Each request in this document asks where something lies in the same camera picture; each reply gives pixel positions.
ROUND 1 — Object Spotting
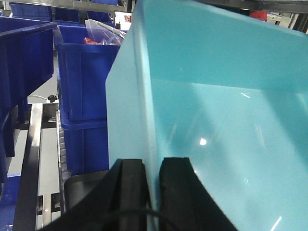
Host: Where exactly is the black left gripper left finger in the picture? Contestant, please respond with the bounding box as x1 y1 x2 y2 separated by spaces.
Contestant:
43 159 149 231

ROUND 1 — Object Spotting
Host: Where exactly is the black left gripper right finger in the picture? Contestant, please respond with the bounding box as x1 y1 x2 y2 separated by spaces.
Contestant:
159 157 237 231

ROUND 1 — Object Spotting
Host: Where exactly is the light blue plastic bin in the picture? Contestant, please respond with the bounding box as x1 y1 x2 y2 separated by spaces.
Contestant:
106 0 308 231

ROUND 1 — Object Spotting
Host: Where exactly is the black tray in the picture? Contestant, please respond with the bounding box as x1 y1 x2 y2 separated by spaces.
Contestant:
64 170 109 212

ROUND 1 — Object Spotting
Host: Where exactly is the dark blue stacked bin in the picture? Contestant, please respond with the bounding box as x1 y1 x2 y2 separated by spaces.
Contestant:
54 26 119 175

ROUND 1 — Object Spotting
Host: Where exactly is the red packet in bin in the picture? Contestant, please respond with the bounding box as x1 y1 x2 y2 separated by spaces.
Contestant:
83 37 121 46

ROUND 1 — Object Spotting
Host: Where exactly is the clear plastic bag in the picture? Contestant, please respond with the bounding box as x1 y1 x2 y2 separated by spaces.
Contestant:
85 19 126 44

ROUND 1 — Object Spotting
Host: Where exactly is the dark blue bin far left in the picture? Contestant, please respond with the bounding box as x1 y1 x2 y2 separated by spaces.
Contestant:
0 16 57 183

